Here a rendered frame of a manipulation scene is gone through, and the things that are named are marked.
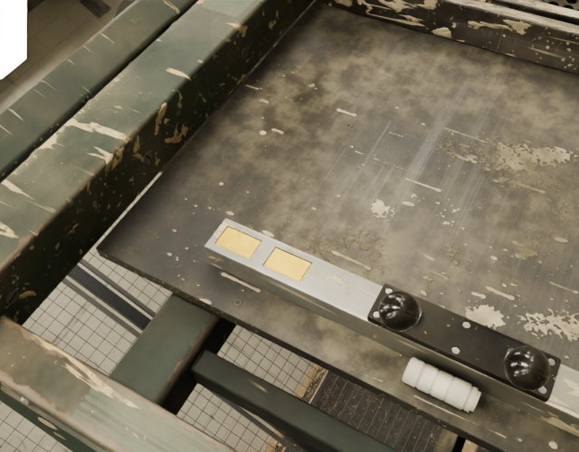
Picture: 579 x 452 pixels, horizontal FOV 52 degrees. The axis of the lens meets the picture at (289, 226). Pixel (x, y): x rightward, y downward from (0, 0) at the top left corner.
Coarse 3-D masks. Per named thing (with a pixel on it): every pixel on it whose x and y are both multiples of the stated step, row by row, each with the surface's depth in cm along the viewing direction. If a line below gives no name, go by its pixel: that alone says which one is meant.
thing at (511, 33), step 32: (352, 0) 106; (384, 0) 102; (416, 0) 99; (448, 0) 96; (480, 0) 98; (512, 0) 96; (448, 32) 101; (480, 32) 98; (512, 32) 95; (544, 32) 92; (576, 32) 90; (544, 64) 96; (576, 64) 93
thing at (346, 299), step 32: (224, 224) 75; (224, 256) 72; (256, 256) 72; (288, 288) 70; (320, 288) 69; (352, 288) 69; (352, 320) 68; (416, 352) 66; (480, 384) 64; (576, 384) 61; (544, 416) 62; (576, 416) 59
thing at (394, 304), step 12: (384, 300) 55; (396, 300) 54; (408, 300) 54; (384, 312) 54; (396, 312) 54; (408, 312) 54; (420, 312) 64; (384, 324) 55; (396, 324) 54; (408, 324) 54
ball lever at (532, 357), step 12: (516, 348) 52; (528, 348) 51; (504, 360) 61; (516, 360) 50; (528, 360) 50; (540, 360) 50; (516, 372) 50; (528, 372) 50; (540, 372) 50; (516, 384) 51; (528, 384) 50; (540, 384) 50
